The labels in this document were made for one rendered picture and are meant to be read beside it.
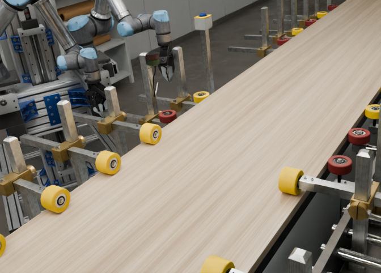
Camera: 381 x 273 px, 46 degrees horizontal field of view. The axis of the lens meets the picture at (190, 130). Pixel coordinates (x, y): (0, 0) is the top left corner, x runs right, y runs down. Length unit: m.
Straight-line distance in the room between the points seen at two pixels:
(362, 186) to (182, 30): 5.74
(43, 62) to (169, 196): 1.46
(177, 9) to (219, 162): 5.21
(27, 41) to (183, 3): 4.43
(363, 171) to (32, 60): 1.94
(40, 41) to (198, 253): 1.75
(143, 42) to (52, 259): 4.98
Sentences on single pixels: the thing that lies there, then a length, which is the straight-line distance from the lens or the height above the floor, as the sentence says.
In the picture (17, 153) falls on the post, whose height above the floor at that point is 1.05.
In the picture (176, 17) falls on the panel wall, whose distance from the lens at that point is 6.71.
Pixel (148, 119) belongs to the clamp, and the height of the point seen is 0.87.
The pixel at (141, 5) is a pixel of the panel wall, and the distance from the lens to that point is 6.11.
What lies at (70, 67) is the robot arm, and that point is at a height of 1.11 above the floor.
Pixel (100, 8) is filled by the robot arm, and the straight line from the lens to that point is 2.63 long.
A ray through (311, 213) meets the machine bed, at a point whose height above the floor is 0.75.
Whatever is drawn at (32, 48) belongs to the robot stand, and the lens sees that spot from 2.69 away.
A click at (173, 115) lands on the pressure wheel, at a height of 0.91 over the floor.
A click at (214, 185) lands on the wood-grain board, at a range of 1.52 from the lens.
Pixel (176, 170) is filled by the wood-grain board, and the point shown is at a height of 0.90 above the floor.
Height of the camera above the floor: 1.73
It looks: 26 degrees down
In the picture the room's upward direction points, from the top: 7 degrees counter-clockwise
